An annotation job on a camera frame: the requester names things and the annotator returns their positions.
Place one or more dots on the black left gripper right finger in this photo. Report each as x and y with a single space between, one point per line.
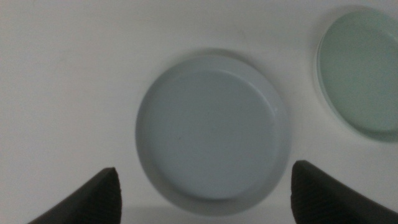
320 199

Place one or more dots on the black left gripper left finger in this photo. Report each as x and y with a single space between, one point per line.
96 202

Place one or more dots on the white shallow bowl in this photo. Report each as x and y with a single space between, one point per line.
317 77

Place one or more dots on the grey shallow bowl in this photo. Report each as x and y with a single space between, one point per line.
211 133

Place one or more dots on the pale green shallow bowl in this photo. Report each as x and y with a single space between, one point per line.
360 74

